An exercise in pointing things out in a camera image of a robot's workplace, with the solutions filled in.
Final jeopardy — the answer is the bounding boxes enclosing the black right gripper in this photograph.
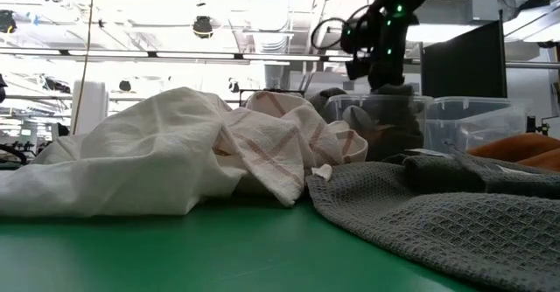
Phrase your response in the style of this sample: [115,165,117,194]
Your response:
[367,42,406,91]

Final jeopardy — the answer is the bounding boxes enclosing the dark grey towel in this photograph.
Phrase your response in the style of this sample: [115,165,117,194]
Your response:
[308,84,425,162]

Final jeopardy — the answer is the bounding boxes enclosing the white towel red stripes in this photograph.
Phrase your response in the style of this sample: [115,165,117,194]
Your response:
[213,90,369,208]

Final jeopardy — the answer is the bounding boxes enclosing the orange towel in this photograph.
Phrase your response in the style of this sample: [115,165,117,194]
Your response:
[466,133,560,173]

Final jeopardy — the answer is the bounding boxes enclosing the grey waffle towel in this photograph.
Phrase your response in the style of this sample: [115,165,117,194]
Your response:
[304,149,560,292]

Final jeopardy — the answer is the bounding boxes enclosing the plain white towel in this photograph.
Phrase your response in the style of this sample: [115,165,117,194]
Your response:
[0,86,249,218]

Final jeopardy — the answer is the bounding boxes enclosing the clear plastic bin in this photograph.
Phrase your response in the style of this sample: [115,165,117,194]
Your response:
[423,96,528,155]
[322,93,435,162]

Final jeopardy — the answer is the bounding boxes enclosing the black monitor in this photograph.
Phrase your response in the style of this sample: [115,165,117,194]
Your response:
[419,10,509,100]

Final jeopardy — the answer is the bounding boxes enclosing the black clamp stand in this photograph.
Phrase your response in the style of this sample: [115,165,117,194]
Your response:
[526,115,560,136]

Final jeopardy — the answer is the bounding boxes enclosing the white building pillar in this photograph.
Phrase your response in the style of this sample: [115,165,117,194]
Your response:
[71,80,110,136]

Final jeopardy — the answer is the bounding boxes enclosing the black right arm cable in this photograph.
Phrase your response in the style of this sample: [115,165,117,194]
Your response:
[309,3,373,52]

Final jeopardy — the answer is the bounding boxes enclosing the silver ventilation duct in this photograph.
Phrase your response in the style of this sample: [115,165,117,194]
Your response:
[242,0,293,90]

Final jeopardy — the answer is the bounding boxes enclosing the thin yellow cable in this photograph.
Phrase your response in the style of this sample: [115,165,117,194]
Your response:
[71,0,96,136]

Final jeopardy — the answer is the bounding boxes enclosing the black curved cable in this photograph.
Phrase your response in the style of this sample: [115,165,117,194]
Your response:
[0,143,30,166]

